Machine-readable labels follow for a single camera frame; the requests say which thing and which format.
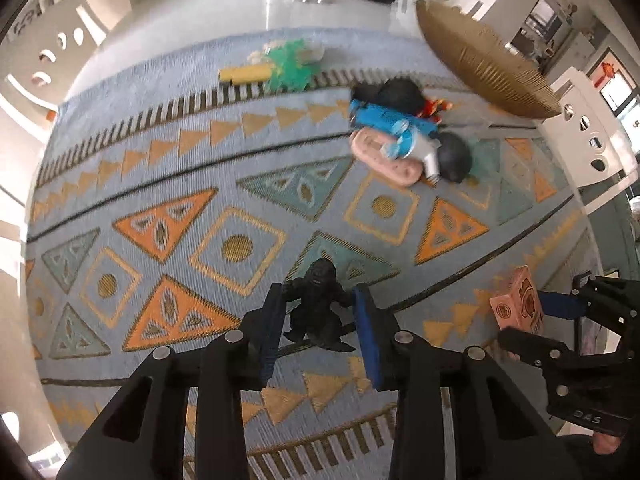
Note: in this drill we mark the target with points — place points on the person's right hand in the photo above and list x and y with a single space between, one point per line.
604 444

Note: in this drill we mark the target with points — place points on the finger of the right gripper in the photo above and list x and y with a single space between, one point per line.
561 305
538 350

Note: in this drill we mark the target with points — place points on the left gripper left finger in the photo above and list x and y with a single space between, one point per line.
240 360

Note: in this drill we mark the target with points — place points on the black gorilla figurine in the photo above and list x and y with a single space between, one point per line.
316 291

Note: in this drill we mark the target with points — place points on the pink oval case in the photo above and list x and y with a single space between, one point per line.
366 145

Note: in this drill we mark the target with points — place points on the white chair far left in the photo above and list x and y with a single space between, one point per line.
42 63

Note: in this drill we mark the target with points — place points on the pink patterned small box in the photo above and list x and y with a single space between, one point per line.
517 304

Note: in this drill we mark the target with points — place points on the green plastic snowflake toy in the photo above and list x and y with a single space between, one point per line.
293 64

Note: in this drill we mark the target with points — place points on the patterned blue woven rug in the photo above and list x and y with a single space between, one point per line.
167 204

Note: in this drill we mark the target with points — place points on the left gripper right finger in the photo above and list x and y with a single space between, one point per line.
403 362

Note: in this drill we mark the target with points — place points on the yellow cylinder stick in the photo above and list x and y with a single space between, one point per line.
245 74

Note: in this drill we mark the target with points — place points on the white chair near right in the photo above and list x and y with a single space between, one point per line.
586 135

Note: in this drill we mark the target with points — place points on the blue lighter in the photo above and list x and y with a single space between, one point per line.
364 114

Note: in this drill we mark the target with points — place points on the black round ball toy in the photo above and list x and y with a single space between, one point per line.
454 157

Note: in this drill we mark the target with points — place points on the white blue toy gun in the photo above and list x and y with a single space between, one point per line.
410 142

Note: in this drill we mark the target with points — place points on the round woven straw basket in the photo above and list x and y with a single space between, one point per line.
477 56

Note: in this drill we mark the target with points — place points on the black haired red doll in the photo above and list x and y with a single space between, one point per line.
402 95

